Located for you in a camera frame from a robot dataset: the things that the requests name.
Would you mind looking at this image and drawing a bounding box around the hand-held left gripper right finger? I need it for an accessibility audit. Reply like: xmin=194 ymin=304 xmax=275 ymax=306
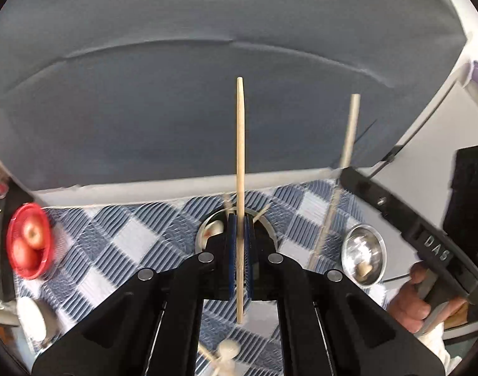
xmin=245 ymin=215 xmax=446 ymax=376

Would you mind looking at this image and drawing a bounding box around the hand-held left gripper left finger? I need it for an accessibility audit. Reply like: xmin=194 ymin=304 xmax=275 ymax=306
xmin=31 ymin=212 xmax=238 ymax=376

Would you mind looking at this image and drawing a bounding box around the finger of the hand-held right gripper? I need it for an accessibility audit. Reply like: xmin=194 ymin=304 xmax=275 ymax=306
xmin=340 ymin=167 xmax=413 ymax=236

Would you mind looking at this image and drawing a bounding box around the white spoon with paw print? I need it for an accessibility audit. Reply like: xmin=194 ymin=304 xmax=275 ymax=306
xmin=217 ymin=340 xmax=240 ymax=376

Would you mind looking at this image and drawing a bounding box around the black cylindrical utensil holder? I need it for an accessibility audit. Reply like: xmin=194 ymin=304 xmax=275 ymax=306
xmin=194 ymin=207 xmax=279 ymax=260

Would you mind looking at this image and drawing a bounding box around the person's right forearm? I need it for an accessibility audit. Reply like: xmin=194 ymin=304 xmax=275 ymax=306
xmin=414 ymin=320 xmax=464 ymax=376

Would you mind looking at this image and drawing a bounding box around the person's right hand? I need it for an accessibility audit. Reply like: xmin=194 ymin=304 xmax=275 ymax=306
xmin=388 ymin=262 xmax=432 ymax=333

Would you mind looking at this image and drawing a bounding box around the small steel bowl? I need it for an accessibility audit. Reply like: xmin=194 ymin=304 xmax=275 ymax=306
xmin=341 ymin=224 xmax=387 ymax=286

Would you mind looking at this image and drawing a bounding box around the blue patterned tablecloth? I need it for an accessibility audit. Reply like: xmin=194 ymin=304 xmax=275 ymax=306
xmin=13 ymin=178 xmax=389 ymax=376

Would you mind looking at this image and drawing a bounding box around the beige ceramic mug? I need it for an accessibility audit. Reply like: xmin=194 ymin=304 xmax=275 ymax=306
xmin=16 ymin=295 xmax=62 ymax=344

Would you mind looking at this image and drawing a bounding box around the red apple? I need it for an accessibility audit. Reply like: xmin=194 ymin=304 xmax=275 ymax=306
xmin=21 ymin=221 xmax=46 ymax=250
xmin=12 ymin=241 xmax=42 ymax=272

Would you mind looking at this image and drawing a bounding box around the red plastic basket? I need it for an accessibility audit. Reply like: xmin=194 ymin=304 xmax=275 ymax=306
xmin=6 ymin=203 xmax=53 ymax=281

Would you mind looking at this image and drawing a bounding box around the grey backdrop cloth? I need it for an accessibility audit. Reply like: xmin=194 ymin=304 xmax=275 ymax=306
xmin=0 ymin=0 xmax=469 ymax=193

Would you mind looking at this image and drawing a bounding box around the black power cable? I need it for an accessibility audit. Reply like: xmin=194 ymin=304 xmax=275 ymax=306
xmin=365 ymin=119 xmax=405 ymax=178

